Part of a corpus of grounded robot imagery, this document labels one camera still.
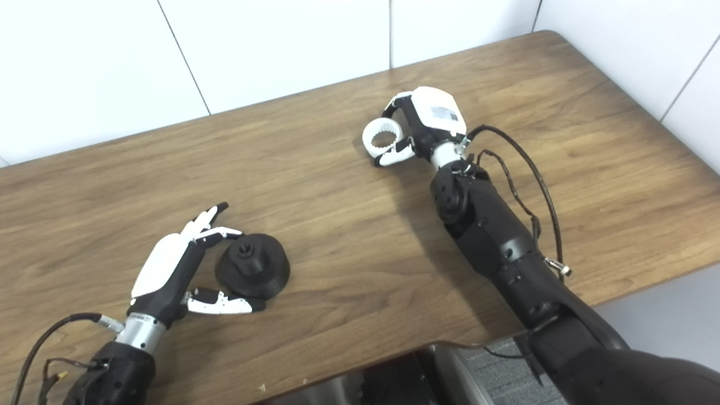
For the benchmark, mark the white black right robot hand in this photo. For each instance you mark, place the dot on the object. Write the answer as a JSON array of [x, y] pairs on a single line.
[[436, 115]]

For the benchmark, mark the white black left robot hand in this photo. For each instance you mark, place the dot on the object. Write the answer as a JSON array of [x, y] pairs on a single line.
[[163, 264]]

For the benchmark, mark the round black stepped part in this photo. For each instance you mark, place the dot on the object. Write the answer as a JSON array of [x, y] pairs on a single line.
[[261, 275]]

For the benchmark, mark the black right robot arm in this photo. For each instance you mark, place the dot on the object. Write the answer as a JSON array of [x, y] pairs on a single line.
[[506, 253]]

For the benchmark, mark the dark glossy robot torso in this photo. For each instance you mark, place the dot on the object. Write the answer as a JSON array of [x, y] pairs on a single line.
[[450, 377]]

